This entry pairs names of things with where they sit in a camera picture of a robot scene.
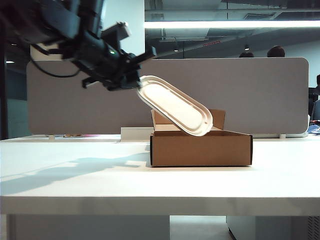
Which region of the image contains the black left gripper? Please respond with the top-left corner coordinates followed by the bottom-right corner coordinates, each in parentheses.
top-left (71, 29), bottom-right (158, 92)

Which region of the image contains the beige pulp oval lid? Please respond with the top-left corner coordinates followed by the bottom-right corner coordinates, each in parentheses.
top-left (136, 74), bottom-right (214, 138)

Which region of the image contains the brown cardboard paper box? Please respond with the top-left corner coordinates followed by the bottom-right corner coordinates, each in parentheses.
top-left (149, 108), bottom-right (253, 168)

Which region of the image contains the white ceiling light strip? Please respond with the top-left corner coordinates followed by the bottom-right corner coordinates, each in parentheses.
top-left (144, 20), bottom-right (320, 29)

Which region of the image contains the person head with cap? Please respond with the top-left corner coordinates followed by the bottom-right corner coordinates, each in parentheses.
top-left (238, 43), bottom-right (255, 59)

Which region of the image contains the grey fabric desk partition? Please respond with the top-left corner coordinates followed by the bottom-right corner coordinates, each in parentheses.
top-left (26, 56), bottom-right (310, 137)

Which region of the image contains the dark-haired person head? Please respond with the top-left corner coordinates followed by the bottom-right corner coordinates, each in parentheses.
top-left (266, 45), bottom-right (286, 58)

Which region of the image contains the seated person in dark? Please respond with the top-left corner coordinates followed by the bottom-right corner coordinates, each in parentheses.
top-left (308, 74), bottom-right (320, 101)

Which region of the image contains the blue patterned cloth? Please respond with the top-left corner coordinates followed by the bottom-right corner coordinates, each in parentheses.
top-left (307, 123), bottom-right (320, 136)

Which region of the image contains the white cable cover box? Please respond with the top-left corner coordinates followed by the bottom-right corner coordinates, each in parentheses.
top-left (120, 126), bottom-right (154, 143)

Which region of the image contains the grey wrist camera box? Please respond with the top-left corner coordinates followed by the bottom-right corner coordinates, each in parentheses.
top-left (101, 21), bottom-right (133, 46)

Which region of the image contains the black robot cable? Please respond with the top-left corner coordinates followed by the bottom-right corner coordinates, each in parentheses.
top-left (29, 43), bottom-right (81, 79)

